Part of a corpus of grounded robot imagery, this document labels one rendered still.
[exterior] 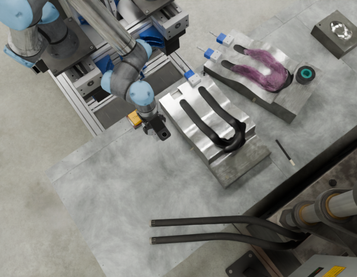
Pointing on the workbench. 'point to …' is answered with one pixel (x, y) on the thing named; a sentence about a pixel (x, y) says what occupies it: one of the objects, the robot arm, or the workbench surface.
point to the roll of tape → (305, 76)
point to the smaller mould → (338, 34)
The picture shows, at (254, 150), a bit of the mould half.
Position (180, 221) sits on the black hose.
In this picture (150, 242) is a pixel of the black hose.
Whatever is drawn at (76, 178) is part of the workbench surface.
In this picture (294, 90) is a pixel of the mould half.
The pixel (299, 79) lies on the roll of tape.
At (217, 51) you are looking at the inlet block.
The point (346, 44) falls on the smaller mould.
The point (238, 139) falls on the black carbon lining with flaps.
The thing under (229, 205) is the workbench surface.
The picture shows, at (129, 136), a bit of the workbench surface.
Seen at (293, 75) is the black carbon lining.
